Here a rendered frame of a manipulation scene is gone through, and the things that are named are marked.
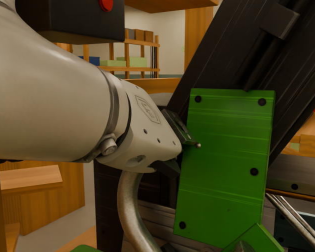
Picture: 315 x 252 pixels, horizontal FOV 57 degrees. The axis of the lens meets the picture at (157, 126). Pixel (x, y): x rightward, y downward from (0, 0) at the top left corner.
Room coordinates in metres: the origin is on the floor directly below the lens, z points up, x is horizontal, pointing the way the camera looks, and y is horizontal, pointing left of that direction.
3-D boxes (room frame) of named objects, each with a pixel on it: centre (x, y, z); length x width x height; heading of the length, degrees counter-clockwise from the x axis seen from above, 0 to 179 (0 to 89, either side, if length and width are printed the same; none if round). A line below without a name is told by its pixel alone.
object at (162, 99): (0.66, -0.02, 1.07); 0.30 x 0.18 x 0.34; 150
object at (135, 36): (6.48, 0.83, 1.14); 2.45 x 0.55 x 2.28; 147
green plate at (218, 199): (0.40, -0.10, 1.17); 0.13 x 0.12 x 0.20; 150
